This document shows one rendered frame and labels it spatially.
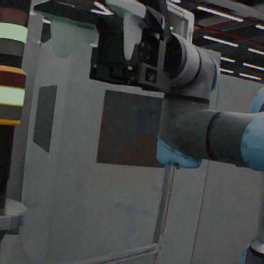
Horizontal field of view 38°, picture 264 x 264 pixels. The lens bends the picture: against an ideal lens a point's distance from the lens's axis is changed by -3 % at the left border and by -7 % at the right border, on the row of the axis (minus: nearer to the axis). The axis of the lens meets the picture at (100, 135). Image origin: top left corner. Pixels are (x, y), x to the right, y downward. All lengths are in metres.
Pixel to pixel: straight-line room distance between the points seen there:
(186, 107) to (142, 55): 0.17
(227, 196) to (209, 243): 0.53
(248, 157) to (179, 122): 0.13
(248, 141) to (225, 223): 3.86
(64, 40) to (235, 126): 0.25
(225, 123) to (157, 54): 0.15
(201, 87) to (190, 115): 0.05
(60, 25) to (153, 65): 0.12
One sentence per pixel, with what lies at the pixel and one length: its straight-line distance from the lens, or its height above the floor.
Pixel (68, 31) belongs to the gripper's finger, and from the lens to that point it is 0.46.
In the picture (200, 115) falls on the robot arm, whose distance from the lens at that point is 0.59.
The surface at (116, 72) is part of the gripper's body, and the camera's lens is 0.46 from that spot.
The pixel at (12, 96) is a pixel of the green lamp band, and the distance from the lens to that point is 0.32.
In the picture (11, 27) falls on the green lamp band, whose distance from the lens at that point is 0.32.
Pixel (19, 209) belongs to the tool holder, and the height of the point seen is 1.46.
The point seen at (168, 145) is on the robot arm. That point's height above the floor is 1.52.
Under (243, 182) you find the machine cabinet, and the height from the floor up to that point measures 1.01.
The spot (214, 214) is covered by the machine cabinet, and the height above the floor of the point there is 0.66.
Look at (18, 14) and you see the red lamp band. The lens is 0.33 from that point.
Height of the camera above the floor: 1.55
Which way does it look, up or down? 3 degrees down
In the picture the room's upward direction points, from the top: 7 degrees clockwise
